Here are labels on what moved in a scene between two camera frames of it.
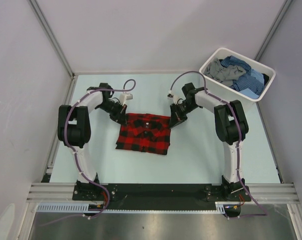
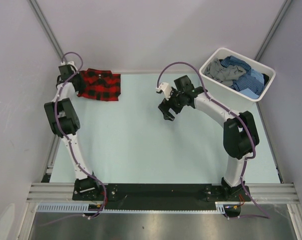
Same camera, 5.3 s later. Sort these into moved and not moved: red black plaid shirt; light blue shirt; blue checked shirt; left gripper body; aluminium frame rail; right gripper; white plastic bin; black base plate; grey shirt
Moved: right gripper; left gripper body; red black plaid shirt
Not moved: black base plate; light blue shirt; white plastic bin; blue checked shirt; aluminium frame rail; grey shirt
